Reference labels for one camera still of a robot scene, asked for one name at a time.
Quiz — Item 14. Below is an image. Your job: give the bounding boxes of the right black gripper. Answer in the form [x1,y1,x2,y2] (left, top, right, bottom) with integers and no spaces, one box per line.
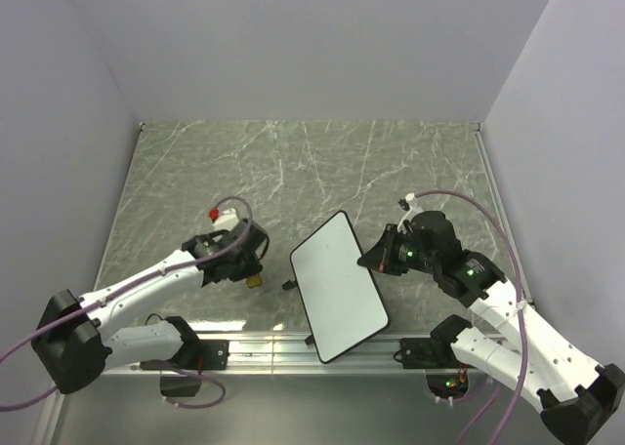
[357,223,439,276]

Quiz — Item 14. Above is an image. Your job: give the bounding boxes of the yellow black whiteboard eraser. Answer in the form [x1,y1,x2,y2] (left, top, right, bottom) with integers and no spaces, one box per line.
[246,274,263,289]

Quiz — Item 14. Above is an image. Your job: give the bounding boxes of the white whiteboard black frame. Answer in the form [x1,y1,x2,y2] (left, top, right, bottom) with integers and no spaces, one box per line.
[289,210,391,364]

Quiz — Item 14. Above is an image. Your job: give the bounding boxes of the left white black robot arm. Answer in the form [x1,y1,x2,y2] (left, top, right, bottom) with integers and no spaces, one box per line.
[31,220,270,394]

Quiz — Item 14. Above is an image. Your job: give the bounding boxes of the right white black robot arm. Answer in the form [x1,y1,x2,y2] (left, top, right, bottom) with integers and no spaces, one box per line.
[357,223,624,444]

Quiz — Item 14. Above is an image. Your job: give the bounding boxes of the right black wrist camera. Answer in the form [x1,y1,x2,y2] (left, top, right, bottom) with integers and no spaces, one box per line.
[409,211,463,259]

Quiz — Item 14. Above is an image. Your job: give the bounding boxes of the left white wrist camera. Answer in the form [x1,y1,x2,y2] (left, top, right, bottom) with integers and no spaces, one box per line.
[208,208,240,231]

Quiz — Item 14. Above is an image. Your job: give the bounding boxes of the aluminium rail front frame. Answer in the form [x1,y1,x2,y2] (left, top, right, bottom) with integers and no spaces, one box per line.
[28,335,587,445]

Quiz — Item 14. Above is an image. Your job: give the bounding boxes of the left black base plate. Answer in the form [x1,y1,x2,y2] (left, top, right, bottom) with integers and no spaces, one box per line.
[139,339,229,372]

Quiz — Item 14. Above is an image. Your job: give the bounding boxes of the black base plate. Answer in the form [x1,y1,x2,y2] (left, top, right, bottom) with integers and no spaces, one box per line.
[139,339,229,372]
[393,338,492,371]

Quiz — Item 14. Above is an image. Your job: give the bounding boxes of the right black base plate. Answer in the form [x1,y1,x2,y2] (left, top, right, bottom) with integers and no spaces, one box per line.
[393,338,492,371]

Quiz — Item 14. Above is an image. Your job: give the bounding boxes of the aluminium right side rail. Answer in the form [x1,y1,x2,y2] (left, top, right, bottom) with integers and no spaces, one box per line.
[471,122,526,284]

